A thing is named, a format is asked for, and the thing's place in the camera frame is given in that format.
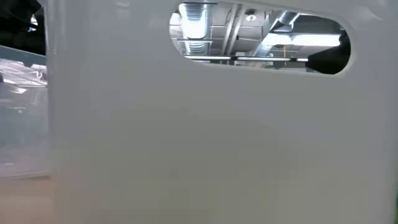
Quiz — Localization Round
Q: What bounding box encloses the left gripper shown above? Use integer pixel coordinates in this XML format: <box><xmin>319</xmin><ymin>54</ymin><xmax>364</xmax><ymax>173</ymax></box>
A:
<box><xmin>0</xmin><ymin>0</ymin><xmax>47</xmax><ymax>56</ymax></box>

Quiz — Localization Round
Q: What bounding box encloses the clear plastic basket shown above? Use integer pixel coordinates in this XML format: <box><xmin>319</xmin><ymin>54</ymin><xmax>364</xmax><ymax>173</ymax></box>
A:
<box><xmin>0</xmin><ymin>45</ymin><xmax>50</xmax><ymax>179</ymax></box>

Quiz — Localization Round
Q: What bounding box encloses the white plastic basket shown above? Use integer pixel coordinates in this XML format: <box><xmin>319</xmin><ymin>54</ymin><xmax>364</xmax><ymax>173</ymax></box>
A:
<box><xmin>45</xmin><ymin>0</ymin><xmax>398</xmax><ymax>224</ymax></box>

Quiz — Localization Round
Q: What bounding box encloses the bright ceiling light panel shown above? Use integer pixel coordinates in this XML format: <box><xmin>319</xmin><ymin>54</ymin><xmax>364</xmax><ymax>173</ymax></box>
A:
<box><xmin>264</xmin><ymin>32</ymin><xmax>341</xmax><ymax>47</ymax></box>

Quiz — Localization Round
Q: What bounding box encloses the smooth silver ventilation duct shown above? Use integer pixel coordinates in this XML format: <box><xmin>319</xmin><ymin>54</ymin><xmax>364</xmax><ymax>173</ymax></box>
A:
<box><xmin>253</xmin><ymin>11</ymin><xmax>301</xmax><ymax>58</ymax></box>

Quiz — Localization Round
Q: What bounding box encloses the suspended linear light rail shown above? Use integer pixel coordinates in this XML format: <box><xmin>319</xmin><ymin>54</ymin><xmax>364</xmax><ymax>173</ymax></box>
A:
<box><xmin>183</xmin><ymin>55</ymin><xmax>308</xmax><ymax>63</ymax></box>

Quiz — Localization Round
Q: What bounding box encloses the ribbed silver ventilation duct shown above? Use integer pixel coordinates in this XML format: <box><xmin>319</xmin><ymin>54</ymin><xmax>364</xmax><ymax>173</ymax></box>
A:
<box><xmin>178</xmin><ymin>2</ymin><xmax>210</xmax><ymax>56</ymax></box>

